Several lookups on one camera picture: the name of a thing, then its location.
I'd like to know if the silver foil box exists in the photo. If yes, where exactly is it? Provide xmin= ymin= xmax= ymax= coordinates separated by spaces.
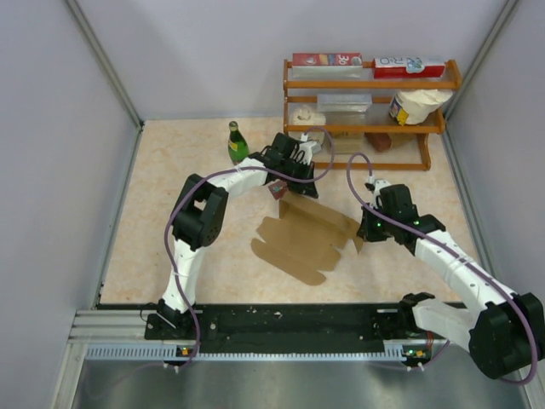
xmin=317 ymin=93 xmax=372 ymax=112

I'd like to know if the brown cardboard box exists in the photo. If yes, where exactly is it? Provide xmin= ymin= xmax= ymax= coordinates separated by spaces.
xmin=251 ymin=193 xmax=364 ymax=286

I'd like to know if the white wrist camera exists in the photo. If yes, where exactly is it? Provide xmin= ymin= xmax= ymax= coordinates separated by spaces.
xmin=365 ymin=175 xmax=391 ymax=209
xmin=292 ymin=133 xmax=321 ymax=164

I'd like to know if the red white wrap box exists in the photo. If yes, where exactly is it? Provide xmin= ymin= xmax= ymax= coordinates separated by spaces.
xmin=372 ymin=57 xmax=445 ymax=79

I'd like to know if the wooden shelf rack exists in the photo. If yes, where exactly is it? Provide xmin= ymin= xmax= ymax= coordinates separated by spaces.
xmin=283 ymin=60 xmax=462 ymax=171

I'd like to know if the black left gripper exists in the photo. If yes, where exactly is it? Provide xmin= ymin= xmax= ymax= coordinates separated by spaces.
xmin=279 ymin=158 xmax=318 ymax=199

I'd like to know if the small red packet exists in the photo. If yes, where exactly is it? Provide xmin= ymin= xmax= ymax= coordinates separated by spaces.
xmin=268 ymin=180 xmax=288 ymax=200

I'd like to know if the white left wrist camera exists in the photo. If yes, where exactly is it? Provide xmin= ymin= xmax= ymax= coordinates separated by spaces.
xmin=292 ymin=133 xmax=321 ymax=164

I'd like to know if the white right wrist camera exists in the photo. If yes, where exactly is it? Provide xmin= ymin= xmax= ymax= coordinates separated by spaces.
xmin=365 ymin=175 xmax=391 ymax=209

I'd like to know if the purple cable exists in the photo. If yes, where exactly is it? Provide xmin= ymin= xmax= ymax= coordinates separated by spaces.
xmin=345 ymin=152 xmax=538 ymax=387
xmin=163 ymin=125 xmax=336 ymax=374

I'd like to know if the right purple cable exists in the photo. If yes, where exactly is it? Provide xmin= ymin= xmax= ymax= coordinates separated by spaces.
xmin=345 ymin=152 xmax=538 ymax=387

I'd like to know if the white bag left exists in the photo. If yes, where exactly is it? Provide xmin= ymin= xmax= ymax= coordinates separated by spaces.
xmin=289 ymin=105 xmax=326 ymax=146

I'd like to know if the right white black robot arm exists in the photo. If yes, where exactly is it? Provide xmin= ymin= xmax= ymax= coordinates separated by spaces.
xmin=358 ymin=176 xmax=544 ymax=379

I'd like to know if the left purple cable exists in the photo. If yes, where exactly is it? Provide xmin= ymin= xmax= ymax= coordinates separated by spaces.
xmin=163 ymin=125 xmax=336 ymax=374

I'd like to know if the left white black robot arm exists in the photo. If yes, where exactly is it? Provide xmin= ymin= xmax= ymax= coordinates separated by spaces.
xmin=157 ymin=133 xmax=320 ymax=338

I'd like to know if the green glass bottle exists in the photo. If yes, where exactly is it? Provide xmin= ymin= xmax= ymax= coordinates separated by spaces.
xmin=227 ymin=121 xmax=250 ymax=164

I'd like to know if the brown red block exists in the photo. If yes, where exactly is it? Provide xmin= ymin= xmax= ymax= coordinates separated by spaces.
xmin=365 ymin=133 xmax=393 ymax=153

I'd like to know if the large white flour bag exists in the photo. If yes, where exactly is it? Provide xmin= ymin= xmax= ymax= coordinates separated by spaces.
xmin=389 ymin=89 xmax=454 ymax=126

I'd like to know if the tan block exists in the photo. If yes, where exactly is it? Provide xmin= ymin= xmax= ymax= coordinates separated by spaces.
xmin=332 ymin=132 xmax=364 ymax=155

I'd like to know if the red foil box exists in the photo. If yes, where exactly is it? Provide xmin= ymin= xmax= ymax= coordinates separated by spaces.
xmin=291 ymin=53 xmax=363 ymax=69

